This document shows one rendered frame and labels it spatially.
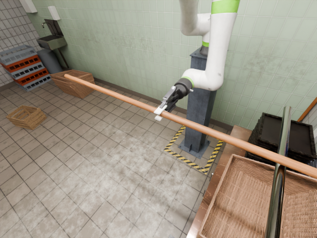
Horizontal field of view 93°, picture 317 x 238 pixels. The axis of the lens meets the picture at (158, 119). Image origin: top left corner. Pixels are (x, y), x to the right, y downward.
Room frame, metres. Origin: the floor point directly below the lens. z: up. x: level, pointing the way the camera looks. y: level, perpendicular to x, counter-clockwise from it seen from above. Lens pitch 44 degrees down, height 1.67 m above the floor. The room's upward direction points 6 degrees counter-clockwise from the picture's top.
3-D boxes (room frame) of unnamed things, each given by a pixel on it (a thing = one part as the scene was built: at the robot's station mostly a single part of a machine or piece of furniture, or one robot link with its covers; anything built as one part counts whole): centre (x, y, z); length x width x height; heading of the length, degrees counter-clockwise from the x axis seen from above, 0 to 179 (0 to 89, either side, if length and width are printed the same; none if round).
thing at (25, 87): (3.33, 2.78, 0.08); 0.60 x 0.40 x 0.15; 144
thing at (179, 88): (0.65, -0.11, 1.20); 0.09 x 0.07 x 0.08; 143
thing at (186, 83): (0.71, -0.16, 1.20); 0.12 x 0.06 x 0.09; 53
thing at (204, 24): (1.16, -0.43, 1.36); 0.16 x 0.13 x 0.19; 75
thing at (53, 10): (3.33, 1.65, 1.28); 0.09 x 0.09 x 0.20; 52
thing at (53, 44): (3.45, 2.01, 0.69); 0.46 x 0.36 x 0.94; 52
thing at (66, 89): (2.77, 1.59, 0.14); 0.56 x 0.49 x 0.28; 58
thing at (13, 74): (3.32, 2.79, 0.38); 0.60 x 0.40 x 0.15; 140
